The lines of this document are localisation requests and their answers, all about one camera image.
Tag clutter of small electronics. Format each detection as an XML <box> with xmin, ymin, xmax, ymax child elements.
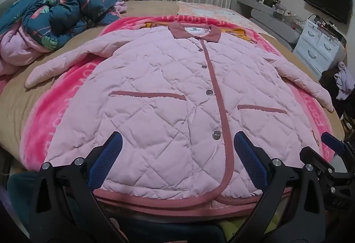
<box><xmin>243</xmin><ymin>0</ymin><xmax>304</xmax><ymax>24</ymax></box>

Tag light pink checkered blanket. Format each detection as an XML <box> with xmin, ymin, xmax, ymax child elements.
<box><xmin>177</xmin><ymin>0</ymin><xmax>250</xmax><ymax>20</ymax></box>

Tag yellow-green cloth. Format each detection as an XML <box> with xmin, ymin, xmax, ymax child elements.
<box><xmin>218</xmin><ymin>217</ymin><xmax>245</xmax><ymax>243</ymax></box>

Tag pink quilted jacket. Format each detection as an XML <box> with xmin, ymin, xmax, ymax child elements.
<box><xmin>25</xmin><ymin>24</ymin><xmax>335</xmax><ymax>212</ymax></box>

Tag bed with tan sheet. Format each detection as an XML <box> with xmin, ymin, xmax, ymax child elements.
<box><xmin>0</xmin><ymin>0</ymin><xmax>344</xmax><ymax>174</ymax></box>

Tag grey curved shelf unit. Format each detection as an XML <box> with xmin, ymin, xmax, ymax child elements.
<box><xmin>237</xmin><ymin>0</ymin><xmax>301</xmax><ymax>51</ymax></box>

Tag blue flamingo print duvet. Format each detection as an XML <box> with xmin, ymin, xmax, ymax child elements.
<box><xmin>0</xmin><ymin>0</ymin><xmax>128</xmax><ymax>77</ymax></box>

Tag pink printed fleece blanket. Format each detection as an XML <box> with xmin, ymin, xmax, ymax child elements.
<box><xmin>21</xmin><ymin>14</ymin><xmax>337</xmax><ymax>177</ymax></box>

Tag white drawer cabinet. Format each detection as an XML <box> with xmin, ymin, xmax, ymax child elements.
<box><xmin>292</xmin><ymin>20</ymin><xmax>347</xmax><ymax>80</ymax></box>

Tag purple cloth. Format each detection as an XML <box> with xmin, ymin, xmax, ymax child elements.
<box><xmin>334</xmin><ymin>61</ymin><xmax>355</xmax><ymax>101</ymax></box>

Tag dark cloth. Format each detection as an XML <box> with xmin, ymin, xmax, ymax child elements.
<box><xmin>319</xmin><ymin>67</ymin><xmax>355</xmax><ymax>133</ymax></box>

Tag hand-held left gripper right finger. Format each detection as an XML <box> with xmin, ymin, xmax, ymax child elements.
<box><xmin>227</xmin><ymin>132</ymin><xmax>326</xmax><ymax>243</ymax></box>

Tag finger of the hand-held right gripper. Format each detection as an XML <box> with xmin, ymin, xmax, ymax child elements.
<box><xmin>321</xmin><ymin>132</ymin><xmax>355</xmax><ymax>162</ymax></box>
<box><xmin>300</xmin><ymin>146</ymin><xmax>337</xmax><ymax>177</ymax></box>

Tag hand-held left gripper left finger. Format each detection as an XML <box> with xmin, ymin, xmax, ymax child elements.
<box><xmin>29</xmin><ymin>131</ymin><xmax>131</xmax><ymax>243</ymax></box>

